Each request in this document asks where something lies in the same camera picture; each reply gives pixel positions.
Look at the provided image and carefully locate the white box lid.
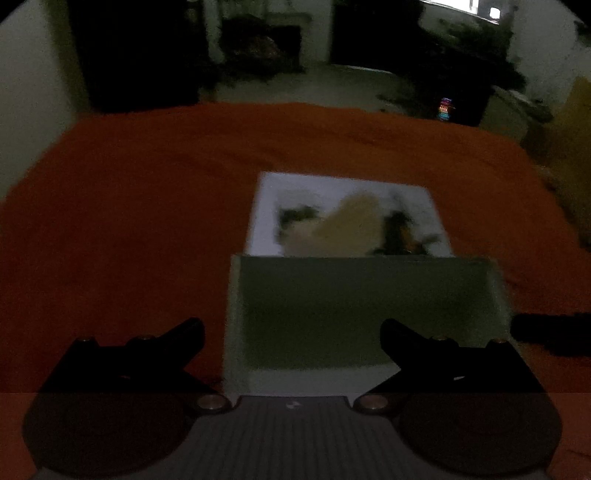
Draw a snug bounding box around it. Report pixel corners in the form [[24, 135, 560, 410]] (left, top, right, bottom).
[[245, 172, 454, 257]]

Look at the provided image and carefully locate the red blanket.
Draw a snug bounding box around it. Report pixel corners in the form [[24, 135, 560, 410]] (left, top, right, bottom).
[[1, 103, 590, 479]]

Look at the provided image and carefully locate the wooden cabinet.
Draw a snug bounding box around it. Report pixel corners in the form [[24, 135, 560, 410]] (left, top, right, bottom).
[[537, 77, 590, 249]]

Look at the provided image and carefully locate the open white cardboard box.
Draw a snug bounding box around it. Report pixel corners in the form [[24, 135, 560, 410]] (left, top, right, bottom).
[[223, 256, 511, 399]]

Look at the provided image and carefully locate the glowing rgb device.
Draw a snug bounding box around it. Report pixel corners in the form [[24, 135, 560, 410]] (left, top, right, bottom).
[[438, 98, 453, 122]]

